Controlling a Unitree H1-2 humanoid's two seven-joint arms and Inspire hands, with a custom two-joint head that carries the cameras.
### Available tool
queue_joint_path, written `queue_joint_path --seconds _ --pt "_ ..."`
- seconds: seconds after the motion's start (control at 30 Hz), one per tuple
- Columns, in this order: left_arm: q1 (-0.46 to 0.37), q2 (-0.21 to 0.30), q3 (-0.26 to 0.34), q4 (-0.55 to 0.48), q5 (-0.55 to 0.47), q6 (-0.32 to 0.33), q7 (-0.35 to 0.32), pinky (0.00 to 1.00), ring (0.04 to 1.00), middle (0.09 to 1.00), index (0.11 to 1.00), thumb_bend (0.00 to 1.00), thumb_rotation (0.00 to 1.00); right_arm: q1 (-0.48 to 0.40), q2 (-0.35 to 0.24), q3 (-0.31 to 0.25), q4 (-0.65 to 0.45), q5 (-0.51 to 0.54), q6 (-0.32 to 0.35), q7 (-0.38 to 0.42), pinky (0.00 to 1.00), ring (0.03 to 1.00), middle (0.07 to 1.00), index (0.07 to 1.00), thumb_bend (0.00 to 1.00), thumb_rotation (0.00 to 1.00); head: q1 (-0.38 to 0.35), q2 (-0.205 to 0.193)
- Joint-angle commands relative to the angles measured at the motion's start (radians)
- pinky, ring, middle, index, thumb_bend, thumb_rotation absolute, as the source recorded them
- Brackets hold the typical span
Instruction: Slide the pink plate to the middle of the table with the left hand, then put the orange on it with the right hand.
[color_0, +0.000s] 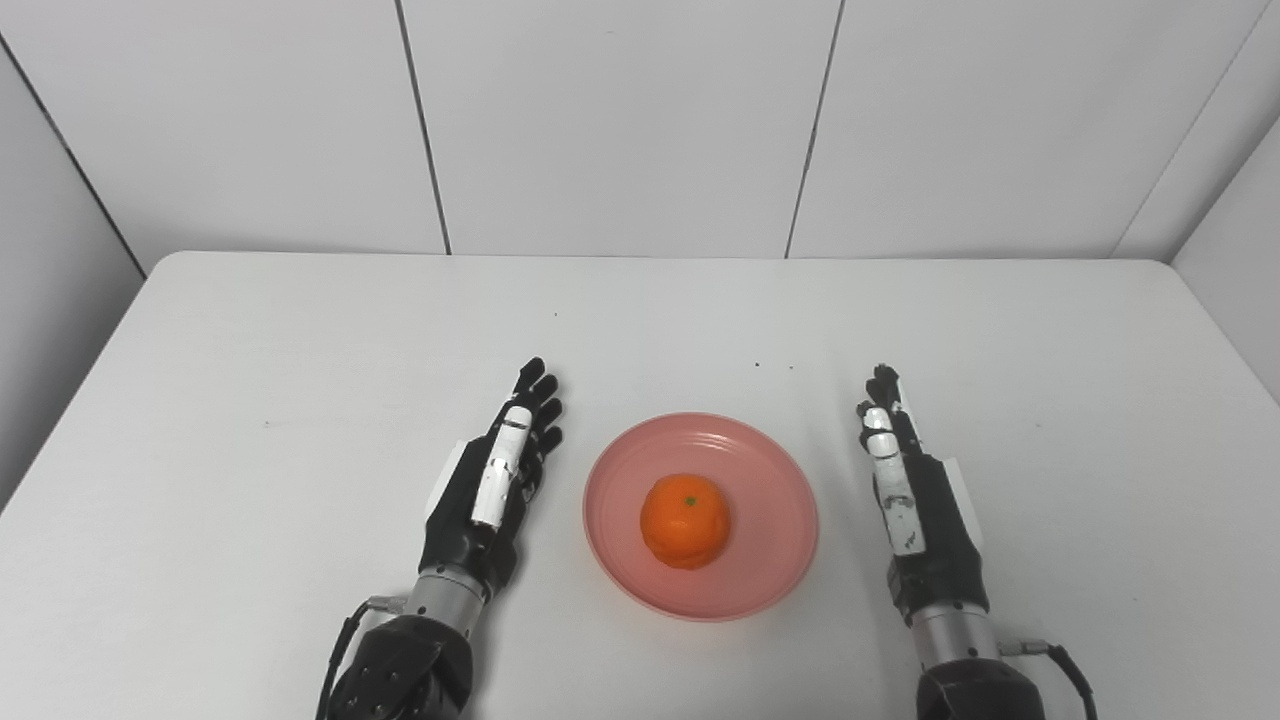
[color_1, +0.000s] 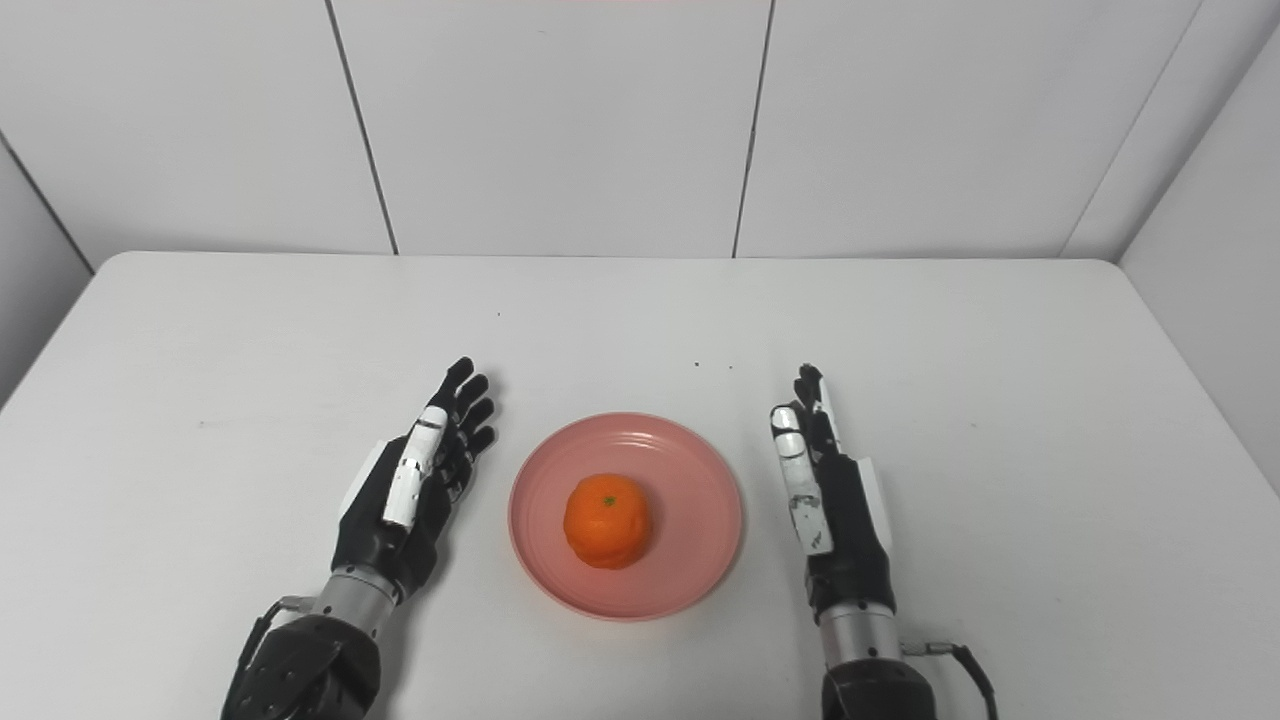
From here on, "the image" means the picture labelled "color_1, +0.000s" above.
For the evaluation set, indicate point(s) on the pink round plate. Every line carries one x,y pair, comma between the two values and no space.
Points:
690,510

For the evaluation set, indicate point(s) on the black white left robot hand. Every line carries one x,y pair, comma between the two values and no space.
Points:
385,545

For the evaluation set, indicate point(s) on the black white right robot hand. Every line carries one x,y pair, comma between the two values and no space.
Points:
855,540

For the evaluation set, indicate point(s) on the orange fruit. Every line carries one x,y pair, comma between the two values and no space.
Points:
607,520

